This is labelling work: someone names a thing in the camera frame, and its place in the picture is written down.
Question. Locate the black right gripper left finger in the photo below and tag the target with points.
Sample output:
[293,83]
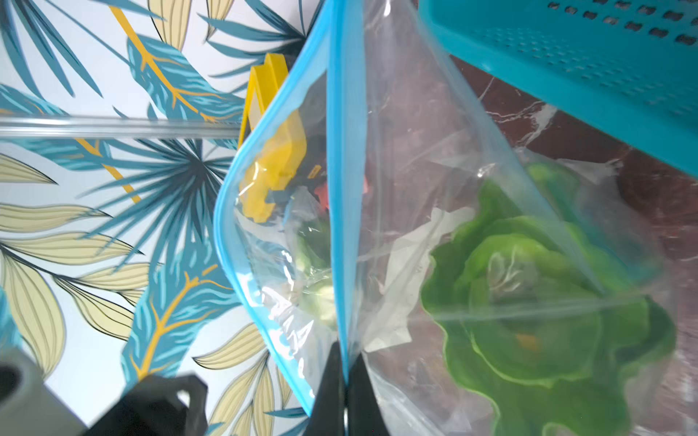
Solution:
[328,415]

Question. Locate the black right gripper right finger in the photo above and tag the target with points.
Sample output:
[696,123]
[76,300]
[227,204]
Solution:
[363,414]

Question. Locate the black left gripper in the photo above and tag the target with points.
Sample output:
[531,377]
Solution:
[158,406]

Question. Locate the clear zipper bag blue seal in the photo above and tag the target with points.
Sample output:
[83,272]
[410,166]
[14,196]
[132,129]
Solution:
[308,237]

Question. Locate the chinese cabbage back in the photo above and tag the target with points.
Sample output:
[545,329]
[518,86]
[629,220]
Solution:
[549,319]

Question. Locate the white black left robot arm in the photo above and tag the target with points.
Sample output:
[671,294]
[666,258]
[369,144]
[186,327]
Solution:
[28,407]

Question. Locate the yellow black plastic toolbox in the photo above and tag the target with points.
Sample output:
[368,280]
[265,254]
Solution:
[277,163]

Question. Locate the teal plastic basket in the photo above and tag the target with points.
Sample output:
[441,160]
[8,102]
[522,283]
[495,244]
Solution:
[628,68]

